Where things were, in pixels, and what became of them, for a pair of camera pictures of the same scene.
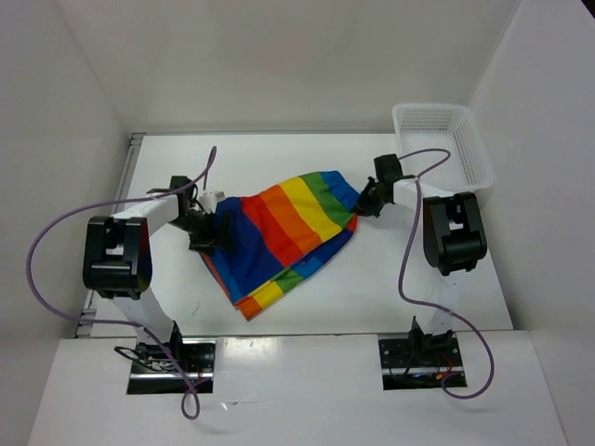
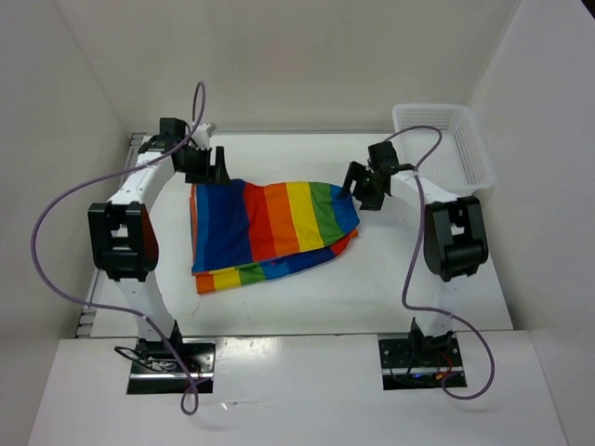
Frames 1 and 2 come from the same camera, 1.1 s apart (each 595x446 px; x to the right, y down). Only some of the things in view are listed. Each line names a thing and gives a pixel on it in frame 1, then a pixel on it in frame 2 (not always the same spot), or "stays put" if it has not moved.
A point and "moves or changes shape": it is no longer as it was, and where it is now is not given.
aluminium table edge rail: x=90 y=304 stays put
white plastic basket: x=447 y=127 stays put
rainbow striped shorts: x=282 y=234 moves or changes shape
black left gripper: x=213 y=236 -> x=210 y=174
